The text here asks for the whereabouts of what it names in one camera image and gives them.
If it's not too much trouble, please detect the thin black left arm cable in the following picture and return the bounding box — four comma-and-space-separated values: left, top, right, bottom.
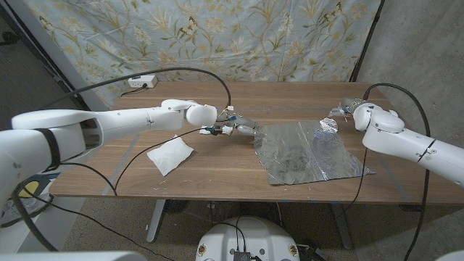
59, 128, 206, 196

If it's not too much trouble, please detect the white stand panel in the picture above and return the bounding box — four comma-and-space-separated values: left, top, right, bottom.
0, 173, 86, 254

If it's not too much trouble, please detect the white left shoulder cover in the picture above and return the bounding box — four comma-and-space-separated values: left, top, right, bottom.
0, 251, 148, 261

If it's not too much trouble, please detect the flat white paper towel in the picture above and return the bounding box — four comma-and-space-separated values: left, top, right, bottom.
146, 134, 194, 177

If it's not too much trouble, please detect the white power strip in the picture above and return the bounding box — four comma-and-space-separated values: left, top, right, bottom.
127, 75, 158, 88

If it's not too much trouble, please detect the black wall handle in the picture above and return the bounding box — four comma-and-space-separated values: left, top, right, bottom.
0, 31, 21, 46

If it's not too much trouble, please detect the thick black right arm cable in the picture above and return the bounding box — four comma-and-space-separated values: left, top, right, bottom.
362, 82, 432, 261

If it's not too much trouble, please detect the black backdrop pole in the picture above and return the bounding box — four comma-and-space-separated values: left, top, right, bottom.
349, 0, 385, 83

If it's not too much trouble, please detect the black ribbed round object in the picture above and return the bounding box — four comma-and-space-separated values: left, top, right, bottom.
165, 199, 190, 215

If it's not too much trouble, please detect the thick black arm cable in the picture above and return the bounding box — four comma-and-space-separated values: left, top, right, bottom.
362, 82, 432, 261
9, 67, 232, 253

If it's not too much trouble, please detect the aluminum foil sheet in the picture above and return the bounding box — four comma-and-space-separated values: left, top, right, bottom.
253, 116, 375, 186

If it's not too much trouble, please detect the black torso cable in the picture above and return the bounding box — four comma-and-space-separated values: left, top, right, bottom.
211, 216, 248, 252

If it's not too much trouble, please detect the white right shoulder cover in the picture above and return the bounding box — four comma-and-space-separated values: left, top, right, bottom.
434, 249, 464, 261

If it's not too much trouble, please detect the long black trailing cable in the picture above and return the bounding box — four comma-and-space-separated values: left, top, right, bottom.
20, 186, 175, 261

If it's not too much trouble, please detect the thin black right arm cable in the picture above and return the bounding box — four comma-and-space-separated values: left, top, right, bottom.
335, 144, 369, 220

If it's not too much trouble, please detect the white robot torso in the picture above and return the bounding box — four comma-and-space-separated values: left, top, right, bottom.
195, 216, 301, 261

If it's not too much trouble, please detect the black box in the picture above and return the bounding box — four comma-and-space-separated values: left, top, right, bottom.
297, 243, 329, 261

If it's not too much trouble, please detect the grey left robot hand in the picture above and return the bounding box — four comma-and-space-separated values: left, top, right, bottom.
216, 115, 265, 141

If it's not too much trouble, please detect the grey table leg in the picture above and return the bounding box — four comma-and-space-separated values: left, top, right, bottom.
146, 199, 167, 244
328, 202, 355, 250

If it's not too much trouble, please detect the light grey slanted post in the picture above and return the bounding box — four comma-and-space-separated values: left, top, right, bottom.
5, 0, 109, 114

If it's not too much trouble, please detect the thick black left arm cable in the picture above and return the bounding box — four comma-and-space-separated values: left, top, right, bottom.
9, 67, 232, 253

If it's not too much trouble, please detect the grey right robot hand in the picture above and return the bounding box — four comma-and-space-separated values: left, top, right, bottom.
327, 96, 364, 119

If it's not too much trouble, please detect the black power strip cable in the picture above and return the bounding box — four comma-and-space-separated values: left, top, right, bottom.
120, 83, 148, 97

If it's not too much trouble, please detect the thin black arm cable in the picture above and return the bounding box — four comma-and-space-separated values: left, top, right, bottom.
59, 128, 206, 196
335, 144, 369, 220

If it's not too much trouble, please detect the floral printed backdrop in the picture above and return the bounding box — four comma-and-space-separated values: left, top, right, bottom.
23, 0, 384, 108

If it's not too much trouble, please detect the yellow round object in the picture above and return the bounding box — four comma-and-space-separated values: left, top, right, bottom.
20, 180, 41, 199

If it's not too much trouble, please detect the crumpled white paper towel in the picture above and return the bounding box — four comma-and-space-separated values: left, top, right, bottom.
198, 125, 233, 137

